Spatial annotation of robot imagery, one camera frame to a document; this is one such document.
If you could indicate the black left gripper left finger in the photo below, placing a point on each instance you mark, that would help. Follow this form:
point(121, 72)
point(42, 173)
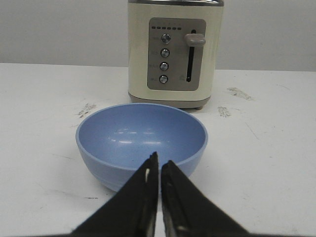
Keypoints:
point(132, 211)

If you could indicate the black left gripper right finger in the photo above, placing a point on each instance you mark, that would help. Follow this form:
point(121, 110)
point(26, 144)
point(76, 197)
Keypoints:
point(188, 213)

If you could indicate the blue plastic bowl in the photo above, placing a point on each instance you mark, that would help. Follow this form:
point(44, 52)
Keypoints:
point(115, 141)

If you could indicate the cream two-slot toaster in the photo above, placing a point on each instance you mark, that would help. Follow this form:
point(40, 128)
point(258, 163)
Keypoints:
point(172, 51)

